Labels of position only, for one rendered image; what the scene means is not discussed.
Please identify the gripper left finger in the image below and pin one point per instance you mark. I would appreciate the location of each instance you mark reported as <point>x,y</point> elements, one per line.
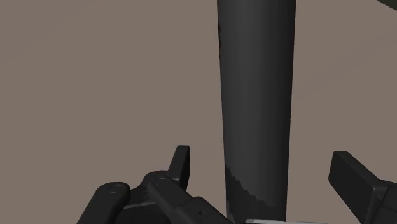
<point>161,192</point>

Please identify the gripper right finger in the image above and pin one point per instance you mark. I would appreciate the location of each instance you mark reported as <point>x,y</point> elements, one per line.
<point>363,186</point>

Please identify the tall dark grey cylinder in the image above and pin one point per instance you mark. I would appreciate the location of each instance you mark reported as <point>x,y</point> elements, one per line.
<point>257,108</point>

